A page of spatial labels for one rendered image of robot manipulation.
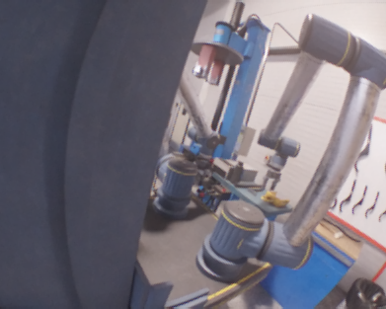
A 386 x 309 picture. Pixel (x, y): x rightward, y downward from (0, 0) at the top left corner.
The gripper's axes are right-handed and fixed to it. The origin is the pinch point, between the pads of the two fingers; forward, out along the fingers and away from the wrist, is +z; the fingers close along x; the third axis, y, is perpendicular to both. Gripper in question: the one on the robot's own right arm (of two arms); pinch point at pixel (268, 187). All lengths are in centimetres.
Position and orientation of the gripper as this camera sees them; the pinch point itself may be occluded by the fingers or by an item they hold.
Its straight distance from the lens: 143.0
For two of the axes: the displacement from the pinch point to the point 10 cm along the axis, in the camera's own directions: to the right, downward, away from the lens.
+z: -2.9, 9.3, 2.2
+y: 4.3, 3.3, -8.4
